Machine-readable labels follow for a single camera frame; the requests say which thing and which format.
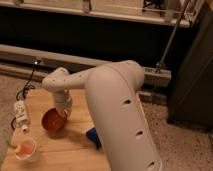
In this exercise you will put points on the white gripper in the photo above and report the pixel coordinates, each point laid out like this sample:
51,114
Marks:
62,102

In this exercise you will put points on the red ceramic bowl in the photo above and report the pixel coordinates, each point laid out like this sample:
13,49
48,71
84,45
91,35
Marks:
52,121

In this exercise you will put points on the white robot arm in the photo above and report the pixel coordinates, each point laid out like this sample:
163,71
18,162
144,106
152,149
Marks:
111,92

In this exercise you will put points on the blue sponge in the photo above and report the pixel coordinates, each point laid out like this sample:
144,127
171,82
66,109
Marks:
92,135

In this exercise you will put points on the clear cup with orange drink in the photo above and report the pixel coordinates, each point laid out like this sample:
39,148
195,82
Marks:
27,151

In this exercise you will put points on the dark cabinet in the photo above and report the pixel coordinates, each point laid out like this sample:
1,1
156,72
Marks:
191,97

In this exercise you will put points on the metal pole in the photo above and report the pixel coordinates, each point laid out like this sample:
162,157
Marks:
160,65

